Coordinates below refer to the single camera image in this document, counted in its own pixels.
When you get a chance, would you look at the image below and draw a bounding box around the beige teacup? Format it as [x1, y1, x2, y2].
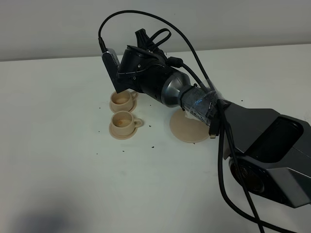
[111, 111, 143, 128]
[110, 90, 138, 104]

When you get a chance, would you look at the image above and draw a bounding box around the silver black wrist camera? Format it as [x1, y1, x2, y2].
[102, 49, 134, 93]

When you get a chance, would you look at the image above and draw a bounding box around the beige teapot saucer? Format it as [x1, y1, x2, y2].
[169, 109, 209, 143]

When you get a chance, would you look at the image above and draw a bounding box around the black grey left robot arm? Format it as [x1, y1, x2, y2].
[116, 29, 311, 208]

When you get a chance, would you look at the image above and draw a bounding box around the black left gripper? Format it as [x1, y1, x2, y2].
[116, 29, 175, 102]

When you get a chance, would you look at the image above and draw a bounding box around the near beige cup saucer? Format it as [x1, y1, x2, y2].
[109, 123, 138, 140]

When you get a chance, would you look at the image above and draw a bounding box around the near beige teacup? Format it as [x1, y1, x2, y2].
[111, 111, 143, 128]

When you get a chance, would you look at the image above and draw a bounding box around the black camera cable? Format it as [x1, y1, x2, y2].
[98, 10, 268, 233]

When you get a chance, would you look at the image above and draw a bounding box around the beige cup saucer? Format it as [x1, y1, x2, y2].
[109, 100, 137, 113]
[109, 123, 138, 140]

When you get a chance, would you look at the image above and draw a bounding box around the far beige cup saucer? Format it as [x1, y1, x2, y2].
[109, 100, 137, 113]

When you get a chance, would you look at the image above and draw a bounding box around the far beige teacup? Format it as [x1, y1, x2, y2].
[110, 90, 138, 104]

